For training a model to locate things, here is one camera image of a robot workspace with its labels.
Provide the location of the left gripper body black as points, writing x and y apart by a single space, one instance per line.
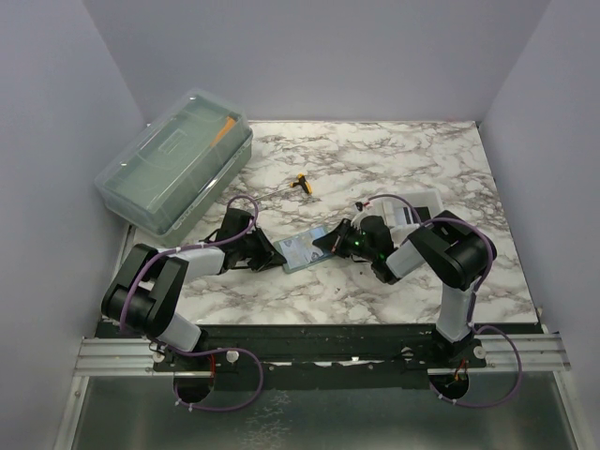
248 248

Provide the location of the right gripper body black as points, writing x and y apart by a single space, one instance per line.
352 244

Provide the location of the blue patterned credit card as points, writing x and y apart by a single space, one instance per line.
309 253

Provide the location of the green card holder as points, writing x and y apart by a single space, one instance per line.
316 232

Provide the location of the white plastic card tray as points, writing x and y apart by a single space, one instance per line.
425 204

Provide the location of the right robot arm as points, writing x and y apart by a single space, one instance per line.
458 254

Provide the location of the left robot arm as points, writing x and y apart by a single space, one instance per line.
145 291

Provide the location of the clear plastic storage box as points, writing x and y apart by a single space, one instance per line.
169 176

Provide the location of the yellow handled hex key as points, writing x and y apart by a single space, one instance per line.
300 181

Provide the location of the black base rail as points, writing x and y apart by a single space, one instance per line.
319 357

